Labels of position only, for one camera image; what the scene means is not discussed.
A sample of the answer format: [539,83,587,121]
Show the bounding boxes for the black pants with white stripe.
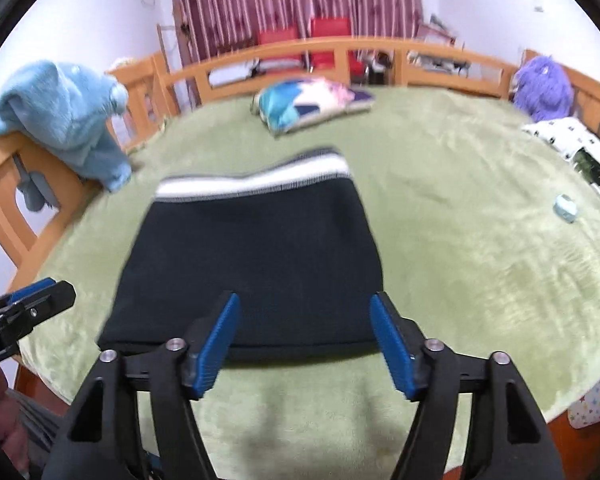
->
[97,148,384,362]

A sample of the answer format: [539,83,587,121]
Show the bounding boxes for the person's left hand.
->
[0,367,30,476]

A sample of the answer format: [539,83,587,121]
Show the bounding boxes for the grey dustpan hanging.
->
[12,155,60,212]

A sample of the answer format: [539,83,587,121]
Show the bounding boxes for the green plush blanket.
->
[21,88,600,479]

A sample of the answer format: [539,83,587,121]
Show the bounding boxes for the light blue fleece garment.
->
[0,60,132,193]

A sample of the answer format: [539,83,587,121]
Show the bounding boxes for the small light blue object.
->
[553,194,579,223]

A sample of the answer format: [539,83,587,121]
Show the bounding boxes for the colourful geometric pillow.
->
[250,77,375,136]

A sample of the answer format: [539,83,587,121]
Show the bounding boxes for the white dotted cloth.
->
[520,117,600,196]

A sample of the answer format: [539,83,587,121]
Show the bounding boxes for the purple plush toy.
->
[513,55,574,122]

